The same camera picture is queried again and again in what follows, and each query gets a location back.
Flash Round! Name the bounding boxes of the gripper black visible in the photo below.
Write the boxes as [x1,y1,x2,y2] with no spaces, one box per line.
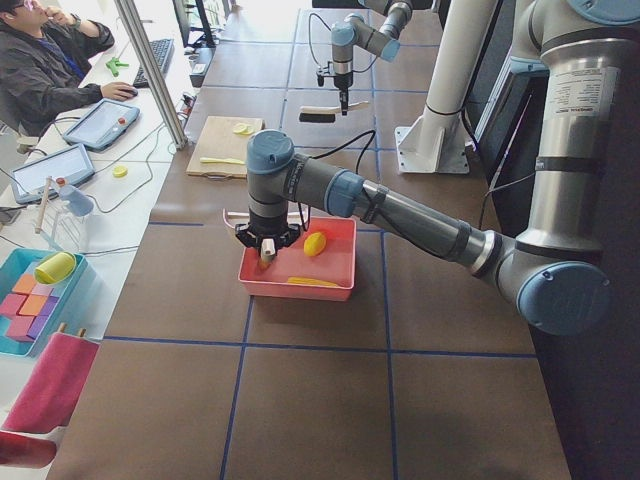
[333,72,353,116]
[235,213,301,248]

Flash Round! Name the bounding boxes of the beige hand brush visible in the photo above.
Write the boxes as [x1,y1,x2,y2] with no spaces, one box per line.
[298,101,370,123]

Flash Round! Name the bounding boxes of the yellow toy potato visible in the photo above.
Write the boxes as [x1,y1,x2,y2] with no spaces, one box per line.
[303,231,327,257]

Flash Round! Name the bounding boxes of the yellow toy corn cob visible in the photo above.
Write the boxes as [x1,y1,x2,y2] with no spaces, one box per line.
[286,276,340,288]

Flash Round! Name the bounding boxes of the beige dustpan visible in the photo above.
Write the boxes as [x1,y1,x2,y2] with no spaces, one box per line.
[222,203,311,263]

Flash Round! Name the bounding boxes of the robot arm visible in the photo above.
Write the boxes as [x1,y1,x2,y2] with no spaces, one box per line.
[236,1,639,335]
[328,1,415,116]

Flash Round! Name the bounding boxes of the pink plastic bin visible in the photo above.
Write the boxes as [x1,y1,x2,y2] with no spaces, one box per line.
[238,216,357,301]

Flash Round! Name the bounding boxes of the yellow-green plastic knife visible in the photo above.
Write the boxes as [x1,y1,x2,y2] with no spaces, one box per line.
[199,157,245,165]

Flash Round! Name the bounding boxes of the bamboo cutting board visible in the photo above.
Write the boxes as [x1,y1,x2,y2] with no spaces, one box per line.
[186,116,265,179]

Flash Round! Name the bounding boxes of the lemon half on desk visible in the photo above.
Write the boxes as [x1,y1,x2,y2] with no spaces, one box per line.
[112,165,128,178]

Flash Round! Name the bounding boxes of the black monitor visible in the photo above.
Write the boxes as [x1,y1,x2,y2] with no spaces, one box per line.
[172,0,216,49]

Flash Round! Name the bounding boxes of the black keyboard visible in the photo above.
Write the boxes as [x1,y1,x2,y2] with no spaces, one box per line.
[131,38,176,89]

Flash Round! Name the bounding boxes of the blue plastic cup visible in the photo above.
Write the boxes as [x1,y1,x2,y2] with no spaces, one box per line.
[59,185,94,217]

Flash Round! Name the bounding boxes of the far teach pendant tablet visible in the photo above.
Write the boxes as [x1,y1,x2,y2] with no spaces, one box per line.
[62,99,140,152]

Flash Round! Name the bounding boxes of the teach pendant tablet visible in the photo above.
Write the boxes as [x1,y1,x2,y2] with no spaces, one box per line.
[10,144,95,205]
[62,99,140,152]

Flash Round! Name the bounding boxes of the clear rack wooden rod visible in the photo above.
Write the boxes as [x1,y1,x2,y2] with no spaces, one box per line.
[34,176,88,253]

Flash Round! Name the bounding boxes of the yellow-green cup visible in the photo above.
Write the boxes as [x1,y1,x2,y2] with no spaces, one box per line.
[34,251,76,285]

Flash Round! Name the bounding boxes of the green toy clamp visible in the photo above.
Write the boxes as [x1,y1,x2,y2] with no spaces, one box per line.
[105,57,129,77]

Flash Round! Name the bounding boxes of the near teach pendant tablet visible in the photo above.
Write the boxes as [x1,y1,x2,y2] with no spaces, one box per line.
[10,144,95,205]

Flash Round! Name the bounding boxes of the coloured foam blocks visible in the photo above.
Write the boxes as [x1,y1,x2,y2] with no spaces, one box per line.
[1,261,65,343]

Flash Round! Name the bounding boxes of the teal storage box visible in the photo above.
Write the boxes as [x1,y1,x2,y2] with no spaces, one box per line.
[1,248,95,357]

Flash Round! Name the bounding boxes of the pink cloth roll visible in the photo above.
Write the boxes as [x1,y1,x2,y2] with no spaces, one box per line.
[2,332,99,434]

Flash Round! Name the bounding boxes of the seated person dark jacket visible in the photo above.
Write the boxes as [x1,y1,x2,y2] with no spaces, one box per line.
[1,1,136,136]

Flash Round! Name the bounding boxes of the red chair seat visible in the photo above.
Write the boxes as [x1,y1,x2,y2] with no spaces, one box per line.
[1,431,57,469]

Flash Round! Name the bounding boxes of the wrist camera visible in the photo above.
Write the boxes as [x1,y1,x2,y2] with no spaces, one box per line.
[316,61,334,87]

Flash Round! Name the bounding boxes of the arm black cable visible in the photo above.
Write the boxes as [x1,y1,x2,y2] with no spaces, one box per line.
[306,11,379,74]
[297,128,377,231]

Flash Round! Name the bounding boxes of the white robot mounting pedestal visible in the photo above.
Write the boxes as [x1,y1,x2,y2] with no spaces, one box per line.
[395,0,499,174]

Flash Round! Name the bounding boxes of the aluminium frame post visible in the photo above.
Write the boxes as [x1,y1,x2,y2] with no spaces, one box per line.
[115,0,188,150]

